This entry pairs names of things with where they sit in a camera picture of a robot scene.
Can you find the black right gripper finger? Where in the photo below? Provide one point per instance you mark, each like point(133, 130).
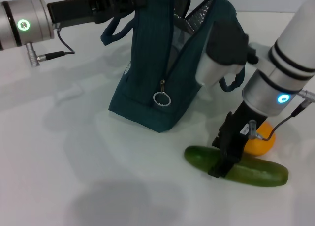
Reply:
point(222, 168)

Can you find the yellow pear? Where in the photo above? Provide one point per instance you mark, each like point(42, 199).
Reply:
point(261, 147)

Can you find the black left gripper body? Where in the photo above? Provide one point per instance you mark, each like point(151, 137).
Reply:
point(73, 10)

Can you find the dark teal insulated lunch bag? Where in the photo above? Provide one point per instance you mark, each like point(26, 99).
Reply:
point(147, 75)

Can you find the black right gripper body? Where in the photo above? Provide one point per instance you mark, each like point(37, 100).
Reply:
point(236, 135)

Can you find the green cucumber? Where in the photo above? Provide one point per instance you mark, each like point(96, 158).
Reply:
point(256, 173)

